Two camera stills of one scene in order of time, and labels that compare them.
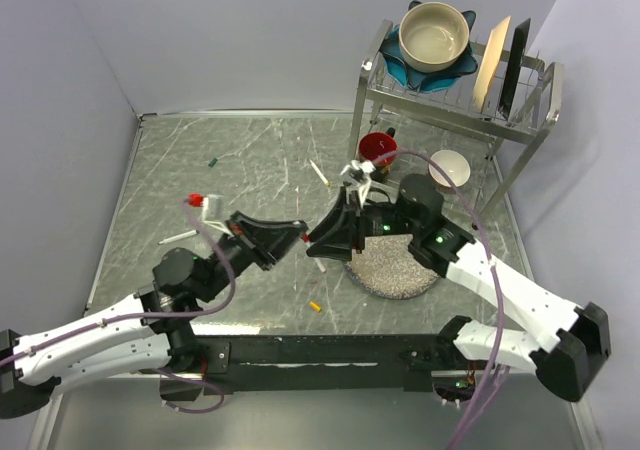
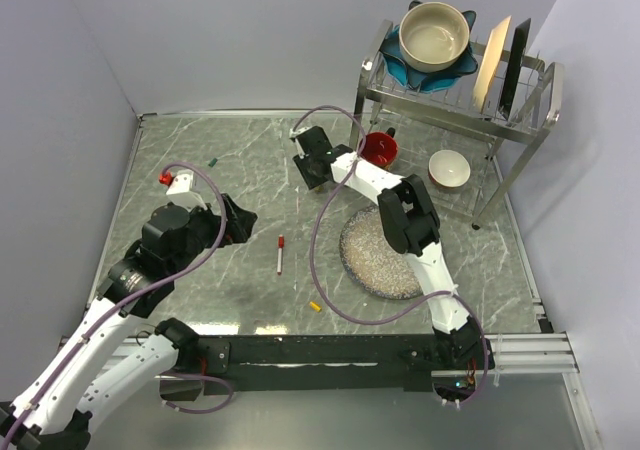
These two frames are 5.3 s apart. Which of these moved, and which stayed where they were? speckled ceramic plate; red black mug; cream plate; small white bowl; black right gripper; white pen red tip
Moved: white pen red tip; black right gripper
Stayed: speckled ceramic plate; red black mug; cream plate; small white bowl
